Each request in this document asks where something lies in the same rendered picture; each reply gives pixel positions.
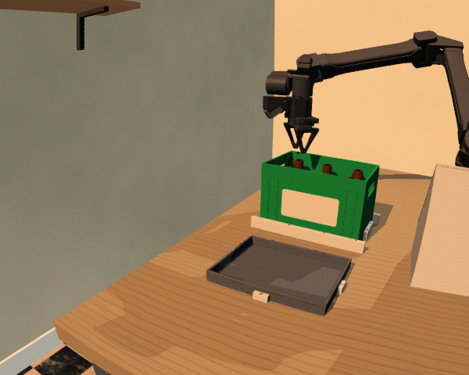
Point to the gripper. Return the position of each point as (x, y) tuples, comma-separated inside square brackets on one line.
[(300, 128)]

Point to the green plastic crate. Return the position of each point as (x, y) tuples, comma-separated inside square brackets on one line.
[(330, 203)]

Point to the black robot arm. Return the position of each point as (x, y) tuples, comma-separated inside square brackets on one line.
[(325, 66)]

